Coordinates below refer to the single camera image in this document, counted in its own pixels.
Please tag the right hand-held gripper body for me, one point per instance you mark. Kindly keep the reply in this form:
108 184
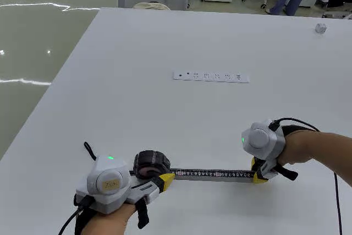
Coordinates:
259 140

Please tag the person's right forearm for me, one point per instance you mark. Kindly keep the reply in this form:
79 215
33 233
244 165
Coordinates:
332 152

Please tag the black tape measure with blade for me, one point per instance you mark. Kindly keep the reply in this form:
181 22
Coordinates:
151 163

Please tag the beige coiled object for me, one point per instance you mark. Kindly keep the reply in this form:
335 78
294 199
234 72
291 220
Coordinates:
151 6

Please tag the person's left hand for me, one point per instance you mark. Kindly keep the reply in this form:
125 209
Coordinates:
110 221

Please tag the small crumpled white object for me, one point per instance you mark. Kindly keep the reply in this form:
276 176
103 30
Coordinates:
320 28

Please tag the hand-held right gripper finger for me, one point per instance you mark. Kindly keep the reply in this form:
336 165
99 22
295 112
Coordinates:
268 171
253 163

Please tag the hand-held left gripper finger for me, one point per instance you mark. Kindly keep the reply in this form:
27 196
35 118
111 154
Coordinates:
148 189

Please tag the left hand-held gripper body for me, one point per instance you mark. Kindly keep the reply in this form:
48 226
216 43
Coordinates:
105 182

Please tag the white built-in power strip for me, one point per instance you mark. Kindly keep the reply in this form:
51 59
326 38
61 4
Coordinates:
211 76

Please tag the person's right hand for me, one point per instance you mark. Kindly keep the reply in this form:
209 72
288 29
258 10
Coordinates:
291 147

